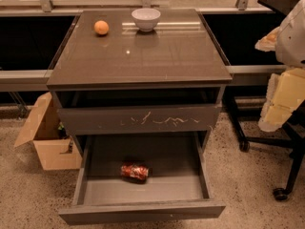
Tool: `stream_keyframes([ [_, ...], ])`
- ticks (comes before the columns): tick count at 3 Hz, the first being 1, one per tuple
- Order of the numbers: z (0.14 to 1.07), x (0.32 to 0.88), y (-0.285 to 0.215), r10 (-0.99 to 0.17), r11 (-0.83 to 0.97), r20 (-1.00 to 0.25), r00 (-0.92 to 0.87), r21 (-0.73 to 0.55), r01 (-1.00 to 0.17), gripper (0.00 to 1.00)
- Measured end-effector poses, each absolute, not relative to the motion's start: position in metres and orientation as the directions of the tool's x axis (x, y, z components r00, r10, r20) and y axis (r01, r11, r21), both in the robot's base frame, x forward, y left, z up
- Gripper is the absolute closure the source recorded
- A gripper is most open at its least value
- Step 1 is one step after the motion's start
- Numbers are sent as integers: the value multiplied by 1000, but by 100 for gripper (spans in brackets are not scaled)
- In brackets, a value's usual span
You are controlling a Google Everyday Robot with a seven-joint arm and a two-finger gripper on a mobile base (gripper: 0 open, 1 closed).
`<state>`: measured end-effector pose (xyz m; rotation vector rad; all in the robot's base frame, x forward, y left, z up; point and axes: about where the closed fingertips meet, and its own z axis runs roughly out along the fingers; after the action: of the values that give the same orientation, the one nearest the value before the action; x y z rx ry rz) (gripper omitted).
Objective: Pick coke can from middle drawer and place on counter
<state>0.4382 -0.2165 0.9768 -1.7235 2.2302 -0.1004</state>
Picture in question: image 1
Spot closed scratched top drawer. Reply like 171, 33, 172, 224
58, 104, 221, 135

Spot open middle drawer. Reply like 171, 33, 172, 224
59, 132, 225, 225

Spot open cardboard box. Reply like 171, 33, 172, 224
14, 93, 82, 170

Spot black table at right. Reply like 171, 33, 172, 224
257, 0, 300, 15

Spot orange fruit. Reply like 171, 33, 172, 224
94, 20, 109, 35

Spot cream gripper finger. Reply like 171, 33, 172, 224
254, 27, 279, 52
258, 68, 305, 132

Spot red coke can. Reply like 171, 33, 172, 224
120, 163, 149, 183

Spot white ceramic bowl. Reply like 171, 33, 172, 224
132, 8, 161, 31

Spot dark brown drawer cabinet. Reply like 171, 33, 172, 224
46, 8, 234, 226

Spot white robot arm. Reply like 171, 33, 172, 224
254, 0, 305, 132

